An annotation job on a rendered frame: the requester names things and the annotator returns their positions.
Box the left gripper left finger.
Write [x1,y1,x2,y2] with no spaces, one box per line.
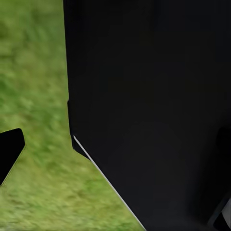
[0,128,25,186]

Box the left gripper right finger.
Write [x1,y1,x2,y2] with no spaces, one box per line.
[216,128,231,167]

